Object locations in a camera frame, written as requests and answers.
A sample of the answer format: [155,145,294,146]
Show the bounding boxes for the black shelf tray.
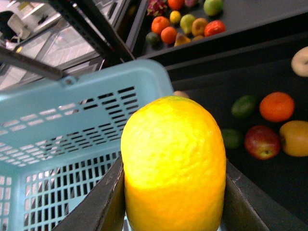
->
[126,0,308,66]
[169,32,308,224]

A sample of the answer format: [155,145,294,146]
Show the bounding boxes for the far pile green apple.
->
[204,0,223,16]

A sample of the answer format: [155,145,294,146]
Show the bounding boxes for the green lime lower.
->
[221,128,244,150]

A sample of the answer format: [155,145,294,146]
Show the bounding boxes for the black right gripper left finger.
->
[54,156,125,231]

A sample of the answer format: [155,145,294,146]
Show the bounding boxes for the grey basket handle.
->
[0,47,66,81]

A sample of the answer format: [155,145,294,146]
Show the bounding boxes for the pink dragon fruit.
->
[147,0,167,17]

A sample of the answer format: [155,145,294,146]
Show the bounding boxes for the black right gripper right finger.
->
[222,162,308,231]

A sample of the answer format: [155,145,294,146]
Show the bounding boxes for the elongated yellow lemon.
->
[121,96,226,231]

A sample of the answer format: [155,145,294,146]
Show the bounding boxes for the yellow-orange fruit centre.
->
[279,120,308,157]

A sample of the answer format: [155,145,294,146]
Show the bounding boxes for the black far shelf tray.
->
[126,0,308,66]

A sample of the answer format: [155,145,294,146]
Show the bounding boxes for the light blue shopping basket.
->
[0,60,173,231]

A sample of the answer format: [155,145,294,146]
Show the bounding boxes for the glass freezer chest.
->
[0,0,125,90]

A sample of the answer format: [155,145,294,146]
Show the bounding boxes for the white pear lower left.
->
[173,90,190,99]

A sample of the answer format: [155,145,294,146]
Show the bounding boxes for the small orange mandarin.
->
[259,92,295,123]

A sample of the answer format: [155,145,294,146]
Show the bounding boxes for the red apple centre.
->
[244,125,281,160]

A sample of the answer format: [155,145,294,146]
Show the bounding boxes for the white pear with stem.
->
[291,47,308,77]

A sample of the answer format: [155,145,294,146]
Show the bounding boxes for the green lime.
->
[231,95,257,119]
[221,128,244,150]

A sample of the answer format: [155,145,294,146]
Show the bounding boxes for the black front shelf tray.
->
[169,32,308,224]

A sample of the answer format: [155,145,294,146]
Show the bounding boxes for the black shelf post left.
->
[48,0,135,65]

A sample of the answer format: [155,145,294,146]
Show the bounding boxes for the green lime upper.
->
[231,95,257,119]

